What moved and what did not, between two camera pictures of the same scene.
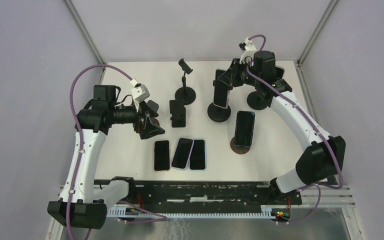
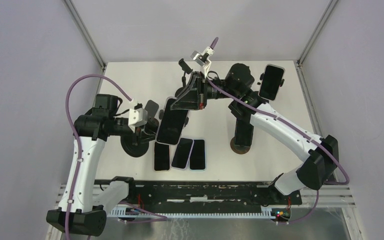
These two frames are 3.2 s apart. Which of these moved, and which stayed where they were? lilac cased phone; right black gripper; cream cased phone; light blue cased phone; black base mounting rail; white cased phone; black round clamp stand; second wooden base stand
Moved: right black gripper; white cased phone
Stayed: lilac cased phone; cream cased phone; black round clamp stand; second wooden base stand; light blue cased phone; black base mounting rail
